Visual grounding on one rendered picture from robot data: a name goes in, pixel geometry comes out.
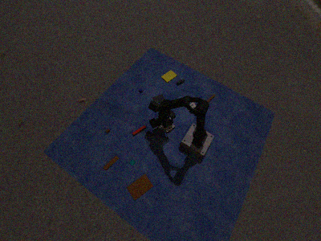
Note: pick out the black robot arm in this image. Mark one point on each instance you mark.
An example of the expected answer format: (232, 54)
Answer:
(199, 134)

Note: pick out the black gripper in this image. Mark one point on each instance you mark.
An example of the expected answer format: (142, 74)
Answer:
(156, 122)

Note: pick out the yellow flat rectangular plate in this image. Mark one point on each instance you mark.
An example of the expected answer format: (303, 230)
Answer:
(169, 76)

